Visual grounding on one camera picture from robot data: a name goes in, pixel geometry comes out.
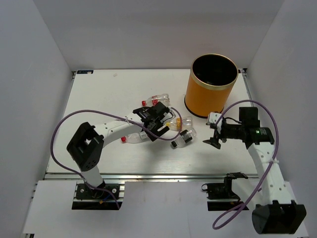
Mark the large red-label clear bottle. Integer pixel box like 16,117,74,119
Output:
121,131,148,144

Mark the black-cap black-label bottle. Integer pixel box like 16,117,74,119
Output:
171,128,197,149

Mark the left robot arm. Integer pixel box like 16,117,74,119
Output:
66,102,175,198

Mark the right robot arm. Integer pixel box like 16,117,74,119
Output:
204,107,307,234

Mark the orange cylindrical bin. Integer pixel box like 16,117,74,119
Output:
184,54,239,118

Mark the yellow-cap orange-label bottle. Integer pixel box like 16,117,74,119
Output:
165,116,193,131

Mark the small red-label clear bottle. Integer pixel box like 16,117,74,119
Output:
142,94,170,107

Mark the blue table sticker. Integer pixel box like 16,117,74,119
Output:
76,70,94,74

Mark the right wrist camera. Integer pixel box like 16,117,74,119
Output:
206,112,222,133

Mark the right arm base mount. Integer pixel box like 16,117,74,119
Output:
201,183,243,211

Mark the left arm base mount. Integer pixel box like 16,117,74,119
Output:
72,183,124,211

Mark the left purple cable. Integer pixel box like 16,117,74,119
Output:
51,106,183,208

